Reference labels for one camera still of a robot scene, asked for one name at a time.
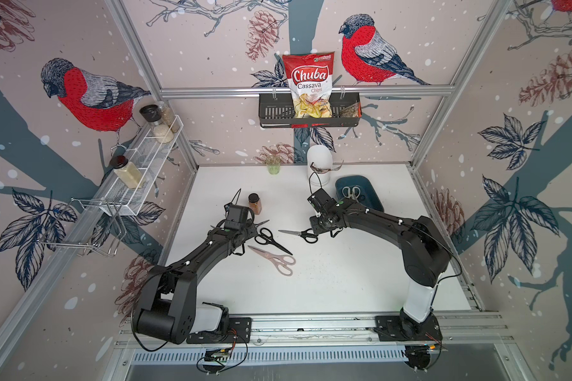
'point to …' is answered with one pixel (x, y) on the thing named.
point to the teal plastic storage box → (369, 197)
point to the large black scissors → (265, 237)
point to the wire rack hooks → (88, 226)
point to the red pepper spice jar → (255, 203)
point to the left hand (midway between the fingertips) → (251, 223)
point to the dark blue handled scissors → (261, 223)
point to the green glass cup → (273, 168)
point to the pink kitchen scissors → (282, 262)
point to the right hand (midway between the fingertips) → (316, 224)
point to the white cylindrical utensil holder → (319, 165)
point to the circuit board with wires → (220, 359)
